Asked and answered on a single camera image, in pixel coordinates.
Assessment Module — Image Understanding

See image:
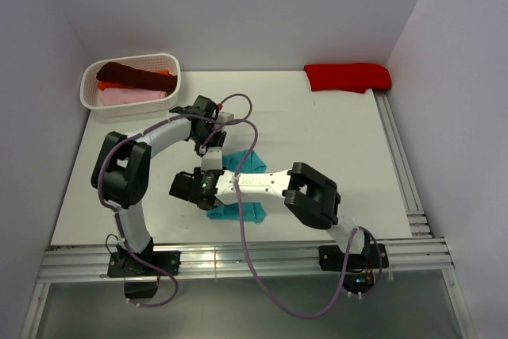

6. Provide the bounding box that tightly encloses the teal t shirt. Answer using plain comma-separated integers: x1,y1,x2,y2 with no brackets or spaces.
206,150,267,223

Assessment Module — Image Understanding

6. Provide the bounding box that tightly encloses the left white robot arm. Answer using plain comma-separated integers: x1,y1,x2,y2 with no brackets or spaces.
90,96,234,275

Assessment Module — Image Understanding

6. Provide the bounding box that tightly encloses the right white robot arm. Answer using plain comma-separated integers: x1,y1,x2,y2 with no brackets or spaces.
169,162,371,268

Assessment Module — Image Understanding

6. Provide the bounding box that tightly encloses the pink rolled shirt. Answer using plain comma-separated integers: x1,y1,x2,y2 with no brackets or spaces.
100,88,167,106

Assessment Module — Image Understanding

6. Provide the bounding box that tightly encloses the dark red rolled shirt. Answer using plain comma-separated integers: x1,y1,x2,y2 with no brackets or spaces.
96,61,178,94

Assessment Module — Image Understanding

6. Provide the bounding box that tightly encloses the orange rolled shirt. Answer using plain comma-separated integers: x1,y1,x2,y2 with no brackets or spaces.
98,71,177,93

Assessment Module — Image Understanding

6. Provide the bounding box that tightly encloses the white plastic basket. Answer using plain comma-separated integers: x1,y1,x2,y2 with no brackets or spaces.
79,53,181,117

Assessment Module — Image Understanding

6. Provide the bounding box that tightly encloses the red folded t shirt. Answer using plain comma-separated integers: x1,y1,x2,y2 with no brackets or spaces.
304,63,392,94

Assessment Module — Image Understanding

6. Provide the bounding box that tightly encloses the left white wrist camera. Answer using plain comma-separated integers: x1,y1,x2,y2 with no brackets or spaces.
216,111,235,123

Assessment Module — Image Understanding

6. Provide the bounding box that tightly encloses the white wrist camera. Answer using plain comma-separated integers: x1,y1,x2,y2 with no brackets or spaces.
200,147,223,171
216,111,235,123

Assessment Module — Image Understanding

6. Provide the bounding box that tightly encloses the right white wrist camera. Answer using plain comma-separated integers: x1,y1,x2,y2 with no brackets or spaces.
200,147,223,171

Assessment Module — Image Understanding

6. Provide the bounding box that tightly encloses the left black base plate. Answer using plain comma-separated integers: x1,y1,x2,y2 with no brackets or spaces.
106,247,180,301

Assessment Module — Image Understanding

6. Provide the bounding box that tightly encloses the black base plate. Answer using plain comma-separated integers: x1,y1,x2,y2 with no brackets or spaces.
106,247,180,301
318,244,390,295

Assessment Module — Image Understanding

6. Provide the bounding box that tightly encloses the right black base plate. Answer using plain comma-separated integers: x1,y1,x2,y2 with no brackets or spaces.
318,244,390,295

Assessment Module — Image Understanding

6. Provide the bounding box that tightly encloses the aluminium right side rail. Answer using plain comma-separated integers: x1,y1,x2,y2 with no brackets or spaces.
374,91,433,239

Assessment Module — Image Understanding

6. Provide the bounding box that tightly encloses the aluminium rail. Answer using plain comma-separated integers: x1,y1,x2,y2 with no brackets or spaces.
21,237,475,338
374,91,433,239

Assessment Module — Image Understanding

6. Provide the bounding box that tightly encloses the aluminium front rail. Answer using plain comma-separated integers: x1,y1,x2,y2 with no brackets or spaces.
21,237,475,338

